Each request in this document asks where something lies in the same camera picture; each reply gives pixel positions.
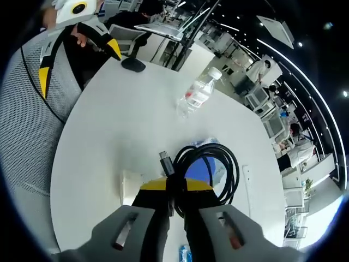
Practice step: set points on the grey mesh office chair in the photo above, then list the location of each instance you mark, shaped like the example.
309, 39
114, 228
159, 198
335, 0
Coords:
24, 122

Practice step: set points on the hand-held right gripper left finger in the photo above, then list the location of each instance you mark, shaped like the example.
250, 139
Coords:
147, 218

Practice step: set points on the tilted white desk board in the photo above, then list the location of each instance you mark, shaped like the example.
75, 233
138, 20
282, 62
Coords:
161, 31

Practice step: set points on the white table socket strip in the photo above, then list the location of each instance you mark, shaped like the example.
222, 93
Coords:
247, 191

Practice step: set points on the small blue packet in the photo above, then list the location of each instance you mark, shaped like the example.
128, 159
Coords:
185, 253

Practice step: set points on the green potted plant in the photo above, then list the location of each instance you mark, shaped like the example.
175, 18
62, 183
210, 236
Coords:
308, 187

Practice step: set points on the white paper cup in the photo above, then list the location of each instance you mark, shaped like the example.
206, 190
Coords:
129, 188

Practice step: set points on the clear plastic water bottle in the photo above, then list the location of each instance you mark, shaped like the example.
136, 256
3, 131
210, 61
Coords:
199, 92

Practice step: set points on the black computer mouse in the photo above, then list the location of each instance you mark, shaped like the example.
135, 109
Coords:
133, 65

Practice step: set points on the person's left hand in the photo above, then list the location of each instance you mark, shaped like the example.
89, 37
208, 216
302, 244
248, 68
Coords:
81, 39

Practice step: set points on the white office chair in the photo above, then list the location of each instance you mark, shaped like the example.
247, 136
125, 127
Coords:
257, 96
274, 125

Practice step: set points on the large blue pad packet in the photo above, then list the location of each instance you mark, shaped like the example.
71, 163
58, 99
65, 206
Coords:
199, 169

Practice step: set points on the curved ceiling light strip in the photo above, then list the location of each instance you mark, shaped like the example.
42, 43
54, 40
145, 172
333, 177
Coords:
324, 109

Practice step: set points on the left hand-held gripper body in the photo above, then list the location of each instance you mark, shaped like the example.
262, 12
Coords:
73, 13

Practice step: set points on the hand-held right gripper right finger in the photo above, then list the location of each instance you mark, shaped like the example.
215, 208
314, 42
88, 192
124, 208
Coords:
201, 218

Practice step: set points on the black stand pole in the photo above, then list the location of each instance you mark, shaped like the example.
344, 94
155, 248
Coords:
191, 35

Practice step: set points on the ceiling vent panel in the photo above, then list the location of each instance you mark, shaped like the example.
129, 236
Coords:
276, 30

